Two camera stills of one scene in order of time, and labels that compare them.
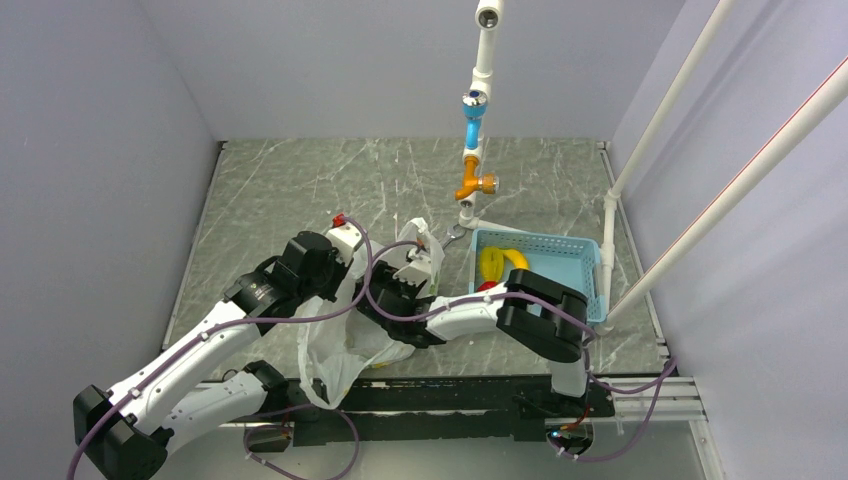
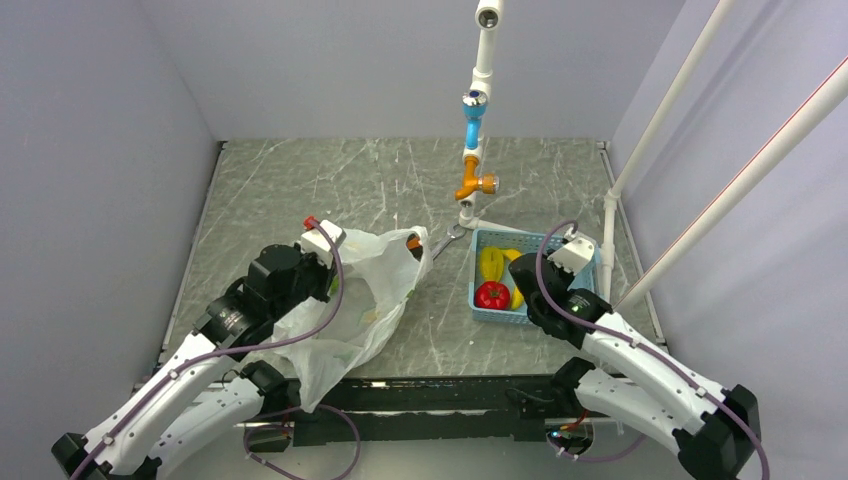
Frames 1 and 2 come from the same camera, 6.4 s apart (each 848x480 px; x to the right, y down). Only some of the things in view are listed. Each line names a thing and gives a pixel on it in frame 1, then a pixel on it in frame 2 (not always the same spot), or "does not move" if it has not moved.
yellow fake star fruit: [491, 264] does not move
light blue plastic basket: [574, 262] does not move
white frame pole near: [832, 95] does not move
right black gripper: [384, 279] to [567, 275]
